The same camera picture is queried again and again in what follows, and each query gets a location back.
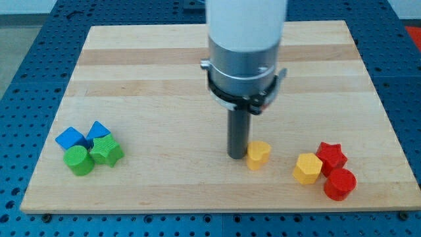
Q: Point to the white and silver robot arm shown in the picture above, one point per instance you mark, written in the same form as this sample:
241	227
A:
244	37

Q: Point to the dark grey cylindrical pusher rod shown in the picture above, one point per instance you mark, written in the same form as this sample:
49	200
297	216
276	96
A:
238	133

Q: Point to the yellow heart block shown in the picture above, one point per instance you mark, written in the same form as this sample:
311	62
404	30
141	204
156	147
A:
258	153

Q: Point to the light wooden board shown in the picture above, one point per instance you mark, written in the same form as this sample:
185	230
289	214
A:
144	84

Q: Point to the yellow hexagon block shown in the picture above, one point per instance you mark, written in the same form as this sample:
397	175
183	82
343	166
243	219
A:
307	168

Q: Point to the green star block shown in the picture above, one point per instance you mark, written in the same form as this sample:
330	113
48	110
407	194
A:
106	151

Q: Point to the blue triangular block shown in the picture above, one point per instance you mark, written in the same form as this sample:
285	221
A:
97	130

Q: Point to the red star block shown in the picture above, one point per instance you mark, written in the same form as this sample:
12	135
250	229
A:
331	156

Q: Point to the green cylinder block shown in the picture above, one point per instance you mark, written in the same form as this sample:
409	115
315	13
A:
78	160

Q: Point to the blue cube block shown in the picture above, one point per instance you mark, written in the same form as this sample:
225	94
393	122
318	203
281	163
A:
71	137

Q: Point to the red cylinder block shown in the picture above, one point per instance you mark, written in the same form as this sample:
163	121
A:
339	184

